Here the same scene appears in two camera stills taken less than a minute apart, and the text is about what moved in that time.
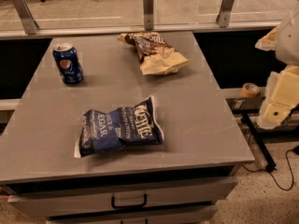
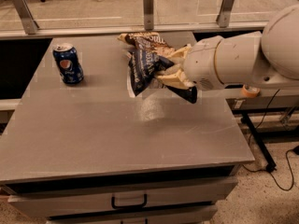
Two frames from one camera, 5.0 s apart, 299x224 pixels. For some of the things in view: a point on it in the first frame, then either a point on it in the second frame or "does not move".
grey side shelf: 239,103 does not move
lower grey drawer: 192,215 does not move
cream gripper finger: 268,42 to 181,52
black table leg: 271,162 does not move
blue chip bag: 117,128 to 143,67
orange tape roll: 249,90 does not move
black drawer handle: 144,204 does not move
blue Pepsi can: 65,57 does not move
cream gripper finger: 281,98 to 177,77
